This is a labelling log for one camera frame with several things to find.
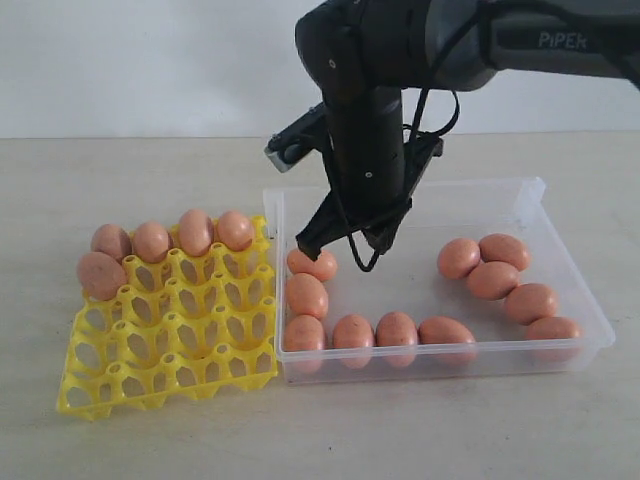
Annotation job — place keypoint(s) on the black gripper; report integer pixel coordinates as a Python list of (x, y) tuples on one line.
[(372, 178)]

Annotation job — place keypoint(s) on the brown egg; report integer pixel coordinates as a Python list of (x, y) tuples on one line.
[(195, 232), (100, 275), (530, 302), (442, 330), (554, 328), (151, 242), (235, 230), (493, 280), (113, 241), (354, 331), (397, 329), (505, 248), (306, 295), (305, 333), (324, 268), (458, 258)]

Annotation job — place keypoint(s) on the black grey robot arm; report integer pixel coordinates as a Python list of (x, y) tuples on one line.
[(363, 54)]

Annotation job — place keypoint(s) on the clear plastic box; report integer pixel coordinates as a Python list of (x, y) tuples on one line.
[(406, 279)]

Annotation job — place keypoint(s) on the yellow plastic egg tray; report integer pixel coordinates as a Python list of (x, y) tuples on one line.
[(187, 326)]

